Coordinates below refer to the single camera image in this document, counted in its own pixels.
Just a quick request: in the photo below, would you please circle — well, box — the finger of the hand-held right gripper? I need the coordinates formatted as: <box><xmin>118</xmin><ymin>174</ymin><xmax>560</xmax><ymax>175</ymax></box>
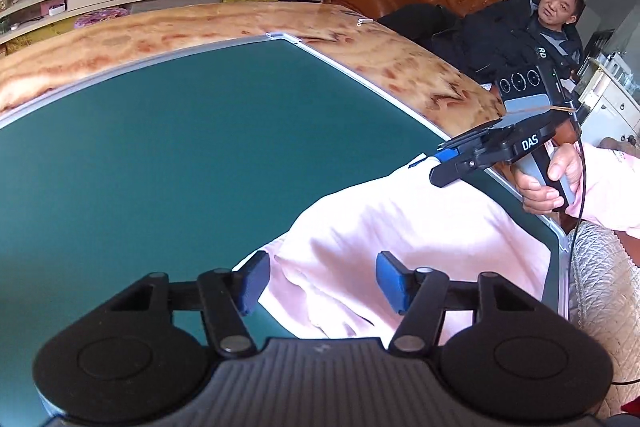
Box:
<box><xmin>429</xmin><ymin>141</ymin><xmax>507</xmax><ymax>188</ymax></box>
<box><xmin>434</xmin><ymin>119</ymin><xmax>507</xmax><ymax>164</ymax></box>

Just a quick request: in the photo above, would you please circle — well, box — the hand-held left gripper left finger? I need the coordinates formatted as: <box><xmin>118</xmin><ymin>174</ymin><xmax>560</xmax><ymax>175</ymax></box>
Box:
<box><xmin>107</xmin><ymin>251</ymin><xmax>271</xmax><ymax>354</ymax></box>

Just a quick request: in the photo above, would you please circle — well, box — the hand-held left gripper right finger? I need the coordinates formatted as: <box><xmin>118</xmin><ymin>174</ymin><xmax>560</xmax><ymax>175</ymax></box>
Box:
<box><xmin>376</xmin><ymin>251</ymin><xmax>541</xmax><ymax>356</ymax></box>

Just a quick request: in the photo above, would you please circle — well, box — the light pink garment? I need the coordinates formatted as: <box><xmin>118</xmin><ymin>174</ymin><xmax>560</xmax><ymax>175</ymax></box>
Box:
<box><xmin>232</xmin><ymin>152</ymin><xmax>554</xmax><ymax>349</ymax></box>

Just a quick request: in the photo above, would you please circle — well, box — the person's right forearm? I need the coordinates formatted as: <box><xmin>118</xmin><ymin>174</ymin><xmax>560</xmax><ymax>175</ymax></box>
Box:
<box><xmin>575</xmin><ymin>141</ymin><xmax>640</xmax><ymax>242</ymax></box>

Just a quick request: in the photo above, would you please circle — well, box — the person's right hand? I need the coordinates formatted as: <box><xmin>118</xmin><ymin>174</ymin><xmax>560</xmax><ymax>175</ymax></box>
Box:
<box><xmin>515</xmin><ymin>142</ymin><xmax>586</xmax><ymax>215</ymax></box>

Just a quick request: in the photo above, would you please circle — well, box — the white side cabinet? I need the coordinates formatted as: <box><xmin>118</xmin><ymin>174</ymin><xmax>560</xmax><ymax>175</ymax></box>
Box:
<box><xmin>579</xmin><ymin>56</ymin><xmax>640</xmax><ymax>148</ymax></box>

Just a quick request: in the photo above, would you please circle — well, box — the beige knit blanket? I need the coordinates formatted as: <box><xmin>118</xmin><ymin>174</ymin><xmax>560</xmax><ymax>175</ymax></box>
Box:
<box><xmin>564</xmin><ymin>221</ymin><xmax>640</xmax><ymax>419</ymax></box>

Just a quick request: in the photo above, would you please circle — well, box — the purple patterned stool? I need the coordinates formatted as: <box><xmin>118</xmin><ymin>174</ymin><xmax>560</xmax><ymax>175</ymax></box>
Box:
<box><xmin>73</xmin><ymin>6</ymin><xmax>130</xmax><ymax>30</ymax></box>

